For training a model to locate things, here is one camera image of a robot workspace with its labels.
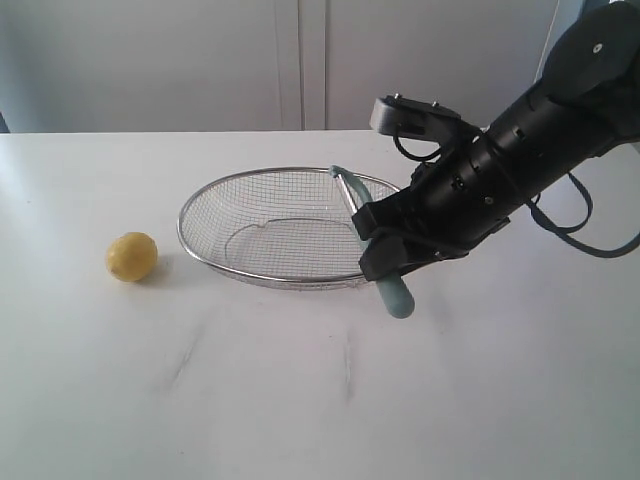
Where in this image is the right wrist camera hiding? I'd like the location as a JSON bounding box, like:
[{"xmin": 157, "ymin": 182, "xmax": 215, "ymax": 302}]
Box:
[{"xmin": 369, "ymin": 94, "xmax": 482, "ymax": 163}]

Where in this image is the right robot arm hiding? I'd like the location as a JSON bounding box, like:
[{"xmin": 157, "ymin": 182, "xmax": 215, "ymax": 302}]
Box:
[{"xmin": 353, "ymin": 1, "xmax": 639, "ymax": 281}]

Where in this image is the yellow lemon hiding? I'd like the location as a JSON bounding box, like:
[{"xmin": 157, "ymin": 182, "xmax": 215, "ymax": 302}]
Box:
[{"xmin": 106, "ymin": 232, "xmax": 158, "ymax": 282}]

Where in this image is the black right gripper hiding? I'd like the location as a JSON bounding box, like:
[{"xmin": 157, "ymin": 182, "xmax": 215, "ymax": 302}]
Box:
[{"xmin": 352, "ymin": 127, "xmax": 538, "ymax": 281}]

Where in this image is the oval wire mesh basket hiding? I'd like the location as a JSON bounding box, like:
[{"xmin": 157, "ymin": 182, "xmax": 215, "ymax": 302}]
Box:
[{"xmin": 176, "ymin": 166, "xmax": 428, "ymax": 292}]

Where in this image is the teal handled peeler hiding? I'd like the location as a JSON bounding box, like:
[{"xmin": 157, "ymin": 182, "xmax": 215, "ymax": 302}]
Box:
[{"xmin": 328, "ymin": 165, "xmax": 415, "ymax": 319}]

